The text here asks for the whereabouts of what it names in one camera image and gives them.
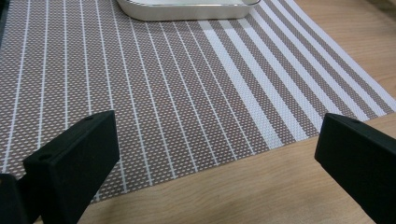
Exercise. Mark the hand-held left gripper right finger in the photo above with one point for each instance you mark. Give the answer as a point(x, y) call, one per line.
point(358, 158)

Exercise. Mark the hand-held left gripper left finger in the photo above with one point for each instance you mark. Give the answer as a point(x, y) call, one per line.
point(74, 161)

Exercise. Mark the silver metal tray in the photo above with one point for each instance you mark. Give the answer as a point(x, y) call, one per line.
point(186, 9)

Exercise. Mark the brown white striped woven placemat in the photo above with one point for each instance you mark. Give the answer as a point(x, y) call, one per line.
point(174, 87)

